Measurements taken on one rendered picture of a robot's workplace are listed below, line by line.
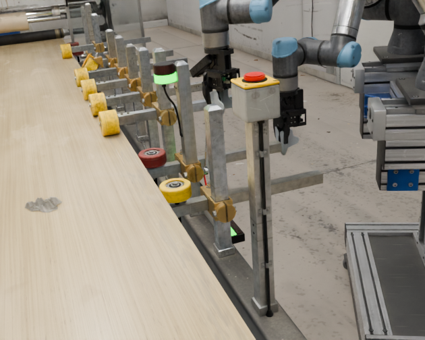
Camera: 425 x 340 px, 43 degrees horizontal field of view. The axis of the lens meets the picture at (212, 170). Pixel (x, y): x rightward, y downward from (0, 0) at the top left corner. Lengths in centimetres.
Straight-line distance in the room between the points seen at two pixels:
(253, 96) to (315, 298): 158
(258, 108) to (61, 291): 49
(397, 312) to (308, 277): 62
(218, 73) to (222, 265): 52
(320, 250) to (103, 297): 189
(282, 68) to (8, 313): 102
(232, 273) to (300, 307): 106
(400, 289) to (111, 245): 131
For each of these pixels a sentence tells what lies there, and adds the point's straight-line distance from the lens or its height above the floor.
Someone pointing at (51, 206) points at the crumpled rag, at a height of 91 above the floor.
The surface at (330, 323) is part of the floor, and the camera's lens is 232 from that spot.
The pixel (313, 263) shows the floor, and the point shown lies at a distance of 266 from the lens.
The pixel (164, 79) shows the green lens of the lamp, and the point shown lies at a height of 113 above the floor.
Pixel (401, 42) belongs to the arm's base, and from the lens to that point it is 206.
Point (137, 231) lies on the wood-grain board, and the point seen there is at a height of 90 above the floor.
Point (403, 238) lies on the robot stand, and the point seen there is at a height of 21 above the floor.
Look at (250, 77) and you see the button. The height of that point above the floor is 123.
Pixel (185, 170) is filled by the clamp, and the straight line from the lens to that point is 156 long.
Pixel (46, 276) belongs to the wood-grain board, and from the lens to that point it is 109.
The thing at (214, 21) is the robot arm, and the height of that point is 126.
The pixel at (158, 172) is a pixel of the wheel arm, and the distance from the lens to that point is 159.
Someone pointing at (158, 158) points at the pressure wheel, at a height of 90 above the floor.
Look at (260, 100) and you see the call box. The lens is 99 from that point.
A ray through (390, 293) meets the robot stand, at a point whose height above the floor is 21.
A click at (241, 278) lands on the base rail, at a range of 134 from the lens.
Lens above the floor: 147
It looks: 23 degrees down
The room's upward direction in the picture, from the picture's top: 5 degrees counter-clockwise
